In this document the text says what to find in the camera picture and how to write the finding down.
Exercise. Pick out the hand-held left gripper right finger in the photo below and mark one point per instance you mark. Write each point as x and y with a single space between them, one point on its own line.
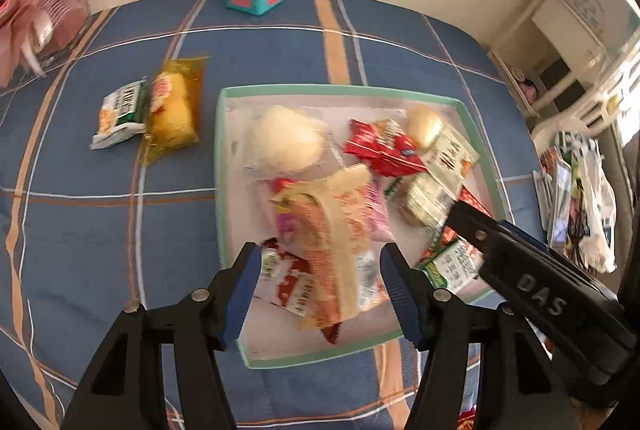
400 295

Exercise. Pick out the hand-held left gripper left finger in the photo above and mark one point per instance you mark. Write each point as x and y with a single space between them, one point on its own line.
240 297

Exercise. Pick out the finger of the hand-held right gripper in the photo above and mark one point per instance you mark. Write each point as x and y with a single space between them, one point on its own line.
470 225
530 240

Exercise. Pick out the green carton-shaped snack packet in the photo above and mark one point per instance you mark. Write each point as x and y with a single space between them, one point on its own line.
450 267

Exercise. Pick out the clear cracker packet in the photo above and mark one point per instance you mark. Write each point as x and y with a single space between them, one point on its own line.
425 202

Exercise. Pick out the small red snack packet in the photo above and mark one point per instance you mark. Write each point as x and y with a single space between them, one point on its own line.
287 280
382 147

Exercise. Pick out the white packet with orange print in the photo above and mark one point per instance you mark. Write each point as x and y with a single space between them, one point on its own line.
450 160

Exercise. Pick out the teal-edged white tray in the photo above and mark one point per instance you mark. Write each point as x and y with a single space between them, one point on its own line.
240 210

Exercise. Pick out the pink cake roll packet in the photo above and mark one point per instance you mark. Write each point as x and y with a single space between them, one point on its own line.
379 210

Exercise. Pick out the cream snack packet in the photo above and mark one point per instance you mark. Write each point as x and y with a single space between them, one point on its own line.
325 235

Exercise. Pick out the small round pastry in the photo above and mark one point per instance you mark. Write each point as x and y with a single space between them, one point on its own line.
425 125

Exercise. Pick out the white bun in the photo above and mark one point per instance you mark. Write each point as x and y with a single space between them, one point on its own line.
285 142

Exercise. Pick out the white phone stand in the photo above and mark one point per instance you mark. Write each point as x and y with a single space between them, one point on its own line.
542 200

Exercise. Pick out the smartphone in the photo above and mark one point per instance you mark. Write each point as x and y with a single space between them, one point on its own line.
561 205

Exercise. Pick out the pile of plastic bags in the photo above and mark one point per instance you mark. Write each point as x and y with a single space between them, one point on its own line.
595 210

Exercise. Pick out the blue plaid tablecloth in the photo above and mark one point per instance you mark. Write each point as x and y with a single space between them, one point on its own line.
100 210

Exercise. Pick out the yellow cake packet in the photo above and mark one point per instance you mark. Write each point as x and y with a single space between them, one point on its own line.
172 115

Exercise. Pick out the white chair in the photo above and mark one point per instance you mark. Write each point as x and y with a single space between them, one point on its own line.
565 25

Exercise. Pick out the green white biscuit packet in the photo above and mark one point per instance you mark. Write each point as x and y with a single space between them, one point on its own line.
120 115

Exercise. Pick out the glass vase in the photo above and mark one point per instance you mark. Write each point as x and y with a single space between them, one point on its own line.
65 25

